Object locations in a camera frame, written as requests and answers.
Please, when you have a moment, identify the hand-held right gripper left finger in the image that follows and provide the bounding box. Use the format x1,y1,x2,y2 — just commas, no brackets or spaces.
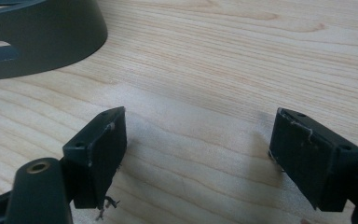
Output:
62,105,128,210

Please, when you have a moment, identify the dark grey slotted round basket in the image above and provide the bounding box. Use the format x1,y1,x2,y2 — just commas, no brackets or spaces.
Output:
0,0,109,82

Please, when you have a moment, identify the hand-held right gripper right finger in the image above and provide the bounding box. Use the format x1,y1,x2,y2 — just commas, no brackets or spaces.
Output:
268,107,358,213

